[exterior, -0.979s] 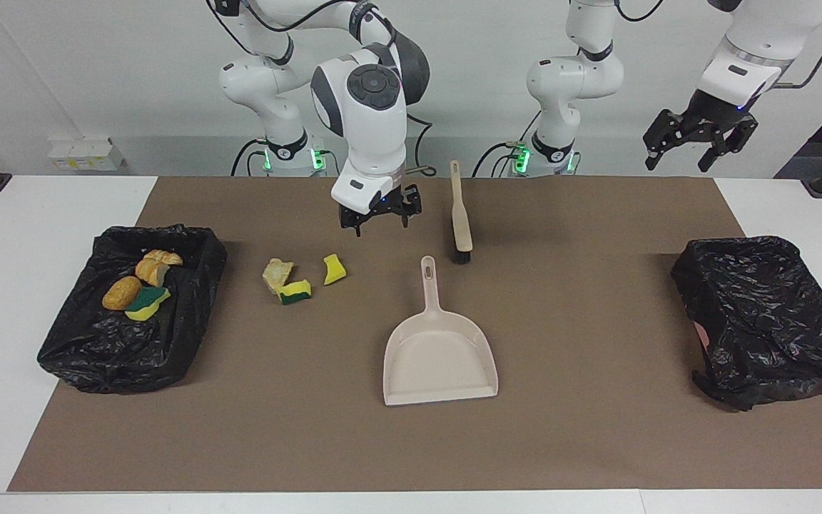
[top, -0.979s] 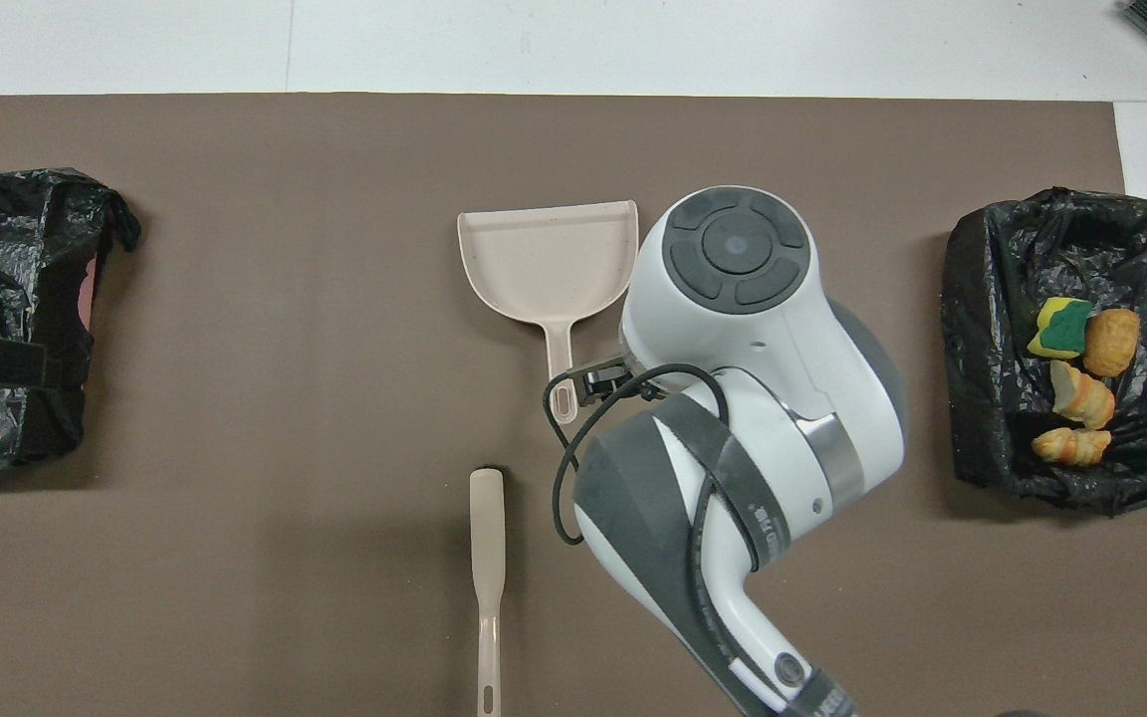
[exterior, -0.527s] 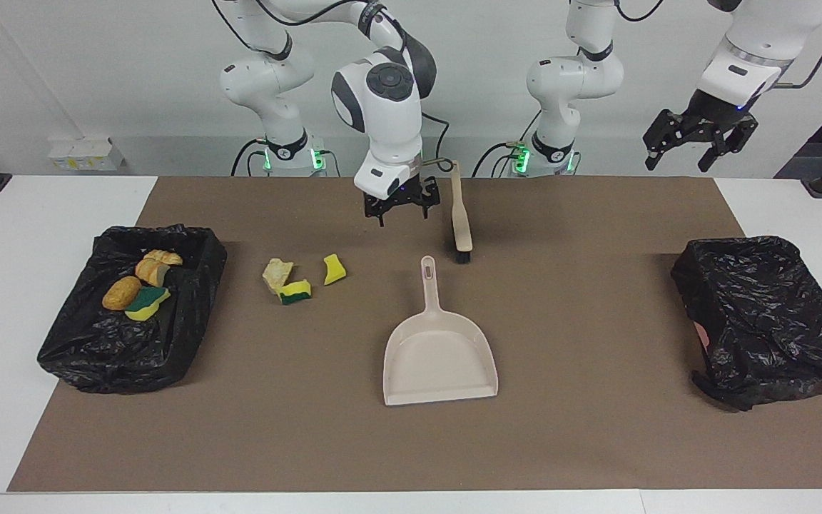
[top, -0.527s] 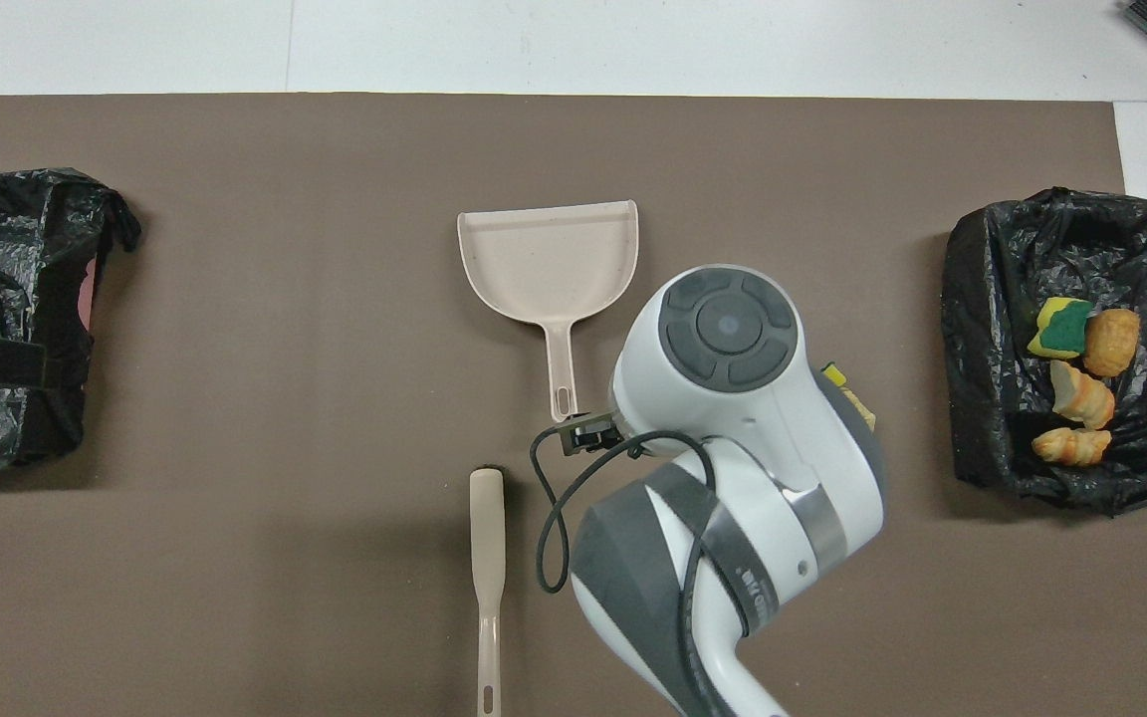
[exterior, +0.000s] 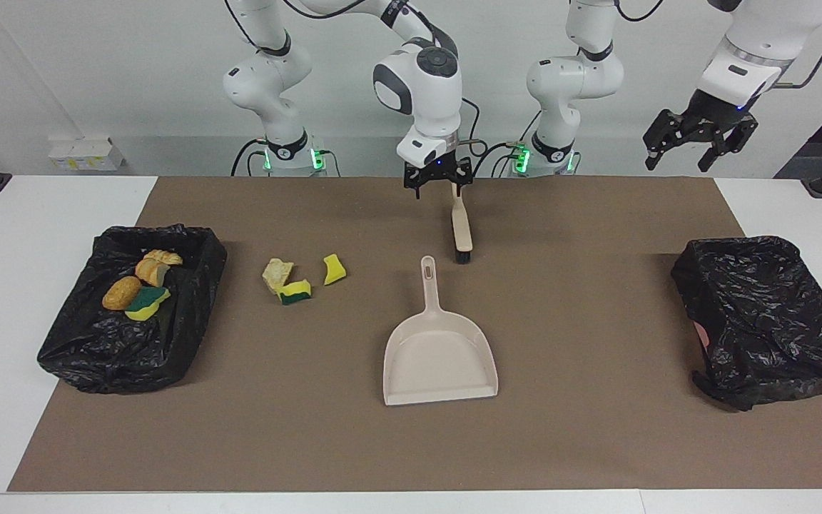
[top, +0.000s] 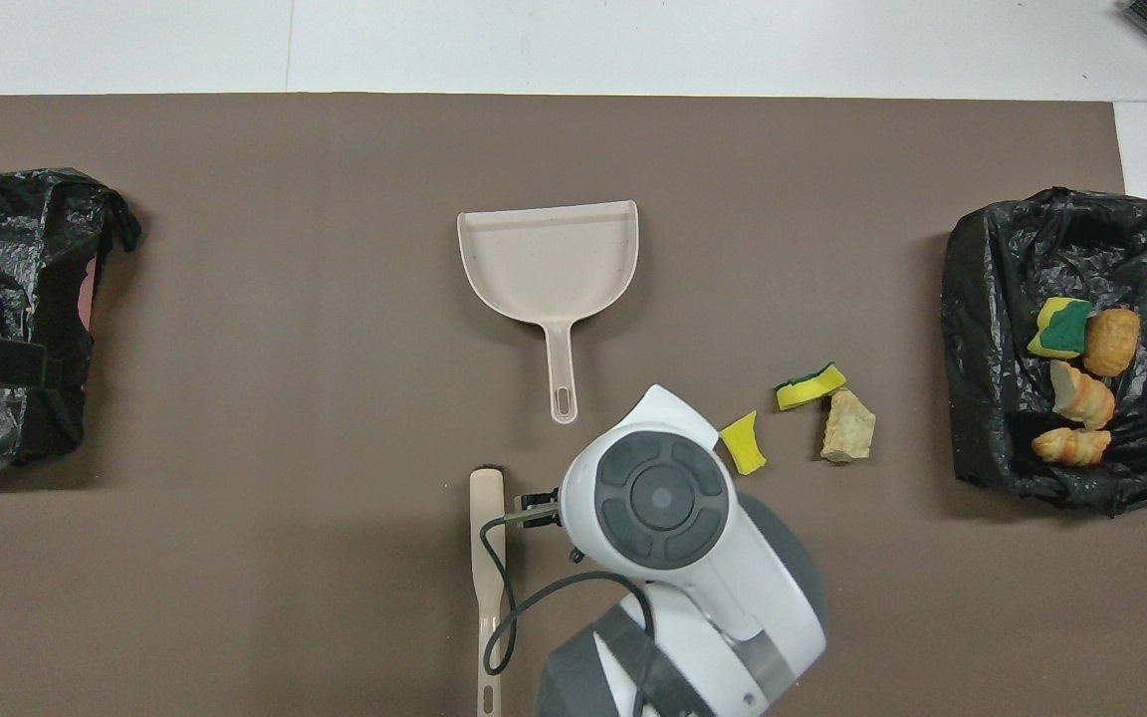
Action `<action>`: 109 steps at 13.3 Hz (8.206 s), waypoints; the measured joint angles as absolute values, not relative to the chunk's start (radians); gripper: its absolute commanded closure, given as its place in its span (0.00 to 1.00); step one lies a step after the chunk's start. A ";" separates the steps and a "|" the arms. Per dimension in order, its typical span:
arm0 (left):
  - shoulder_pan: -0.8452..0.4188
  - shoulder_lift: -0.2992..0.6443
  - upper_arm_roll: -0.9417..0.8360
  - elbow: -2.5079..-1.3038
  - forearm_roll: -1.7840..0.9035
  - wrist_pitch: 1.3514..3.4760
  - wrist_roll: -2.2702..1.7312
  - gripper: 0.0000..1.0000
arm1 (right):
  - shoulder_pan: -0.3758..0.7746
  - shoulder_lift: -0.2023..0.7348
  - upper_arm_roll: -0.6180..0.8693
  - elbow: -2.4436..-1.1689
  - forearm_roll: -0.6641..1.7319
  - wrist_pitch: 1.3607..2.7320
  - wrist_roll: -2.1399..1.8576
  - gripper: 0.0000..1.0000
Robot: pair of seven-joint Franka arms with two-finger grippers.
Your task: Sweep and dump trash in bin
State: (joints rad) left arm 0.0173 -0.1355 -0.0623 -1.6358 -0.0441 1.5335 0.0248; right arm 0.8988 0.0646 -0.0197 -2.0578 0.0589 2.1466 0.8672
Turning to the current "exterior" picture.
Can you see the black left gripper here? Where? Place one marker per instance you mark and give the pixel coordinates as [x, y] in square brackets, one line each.
[711, 118]

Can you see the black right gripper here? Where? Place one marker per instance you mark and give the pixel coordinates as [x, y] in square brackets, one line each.
[438, 173]

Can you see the beige brush black bristles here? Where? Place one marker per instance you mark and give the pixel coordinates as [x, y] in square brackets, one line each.
[461, 228]

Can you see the yellow sponge wedge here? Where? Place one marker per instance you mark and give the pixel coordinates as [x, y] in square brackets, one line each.
[335, 271]

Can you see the yellow green sponge piece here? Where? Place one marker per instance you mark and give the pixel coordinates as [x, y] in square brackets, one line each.
[147, 305]
[295, 290]

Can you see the beige plastic dustpan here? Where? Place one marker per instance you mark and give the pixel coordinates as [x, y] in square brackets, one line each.
[439, 364]

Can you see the brown bread roll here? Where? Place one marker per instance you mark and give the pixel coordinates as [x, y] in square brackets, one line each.
[121, 293]

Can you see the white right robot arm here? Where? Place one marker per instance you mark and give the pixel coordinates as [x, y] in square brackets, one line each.
[425, 93]

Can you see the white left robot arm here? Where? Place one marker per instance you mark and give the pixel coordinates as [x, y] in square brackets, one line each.
[568, 78]

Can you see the black trash bag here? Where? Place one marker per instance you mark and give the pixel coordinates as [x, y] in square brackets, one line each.
[760, 321]
[133, 350]

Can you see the pink plastic bin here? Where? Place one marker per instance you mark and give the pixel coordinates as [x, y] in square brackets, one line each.
[702, 335]

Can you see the brown table mat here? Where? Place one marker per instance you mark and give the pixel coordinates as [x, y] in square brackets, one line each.
[411, 450]

